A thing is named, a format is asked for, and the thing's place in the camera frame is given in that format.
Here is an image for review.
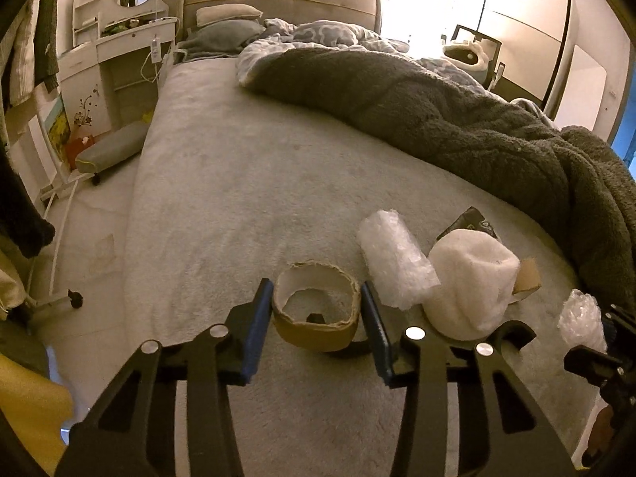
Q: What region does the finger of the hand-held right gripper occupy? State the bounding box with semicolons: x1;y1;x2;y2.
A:
602;307;636;345
564;345;621;389

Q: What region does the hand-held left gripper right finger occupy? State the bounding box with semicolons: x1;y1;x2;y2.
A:
360;281;580;477

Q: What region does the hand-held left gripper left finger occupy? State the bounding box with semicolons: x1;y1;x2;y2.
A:
54;278;275;477

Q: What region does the bubble wrap piece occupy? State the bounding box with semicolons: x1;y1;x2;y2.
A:
556;288;609;353

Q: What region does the torn cardboard tape ring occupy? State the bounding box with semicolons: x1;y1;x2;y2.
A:
271;261;362;353

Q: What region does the clear bubble wrap roll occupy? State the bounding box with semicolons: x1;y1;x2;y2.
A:
357;209;440;309

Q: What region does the brown cardboard piece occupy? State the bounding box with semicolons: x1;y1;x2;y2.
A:
512;256;545;304

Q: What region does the white foam sheet roll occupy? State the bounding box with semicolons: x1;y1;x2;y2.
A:
422;229;520;341

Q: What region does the dark foil packet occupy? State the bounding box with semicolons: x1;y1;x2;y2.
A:
436;206;500;242

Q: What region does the person's right hand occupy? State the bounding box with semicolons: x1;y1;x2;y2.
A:
582;402;619;464

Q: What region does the grey bed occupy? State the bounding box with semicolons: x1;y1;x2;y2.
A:
124;42;617;477

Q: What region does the white clothes rack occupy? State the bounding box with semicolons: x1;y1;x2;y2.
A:
25;174;83;310

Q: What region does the dark grey fleece blanket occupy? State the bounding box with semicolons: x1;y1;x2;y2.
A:
243;47;636;309

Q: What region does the yellowish cloth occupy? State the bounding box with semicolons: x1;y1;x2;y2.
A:
0;353;74;473

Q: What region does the grey padded footstool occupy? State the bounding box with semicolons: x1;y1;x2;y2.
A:
74;122;150;187

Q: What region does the red bag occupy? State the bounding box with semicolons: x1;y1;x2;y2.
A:
64;132;95;165

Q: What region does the black hanging garment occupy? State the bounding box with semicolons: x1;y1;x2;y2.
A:
0;144;56;259

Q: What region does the yellow framed picture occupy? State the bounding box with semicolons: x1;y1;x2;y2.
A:
45;94;70;160

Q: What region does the white plush pet bed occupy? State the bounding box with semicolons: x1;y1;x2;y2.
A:
442;40;490;80

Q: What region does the grey-blue pillow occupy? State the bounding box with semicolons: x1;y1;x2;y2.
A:
181;20;266;60

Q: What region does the blue patterned duvet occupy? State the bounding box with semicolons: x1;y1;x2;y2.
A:
236;17;547;120

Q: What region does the sliding door wardrobe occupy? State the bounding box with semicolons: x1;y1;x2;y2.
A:
454;0;572;115

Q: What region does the cream pillow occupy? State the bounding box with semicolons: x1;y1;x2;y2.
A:
195;4;264;28

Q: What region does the white dressing table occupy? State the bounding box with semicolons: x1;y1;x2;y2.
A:
57;0;180;135

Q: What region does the dark green hanging garment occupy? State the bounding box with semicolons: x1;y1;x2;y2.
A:
32;0;63;93

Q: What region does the white striped hanging cloth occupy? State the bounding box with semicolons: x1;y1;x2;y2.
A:
0;0;38;105

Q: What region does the white wall panel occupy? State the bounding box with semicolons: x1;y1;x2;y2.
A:
554;45;609;132

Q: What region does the white corded controller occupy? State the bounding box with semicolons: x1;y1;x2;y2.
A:
139;35;172;83

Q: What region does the black frame chair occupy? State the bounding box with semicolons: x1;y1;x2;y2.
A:
454;24;505;91

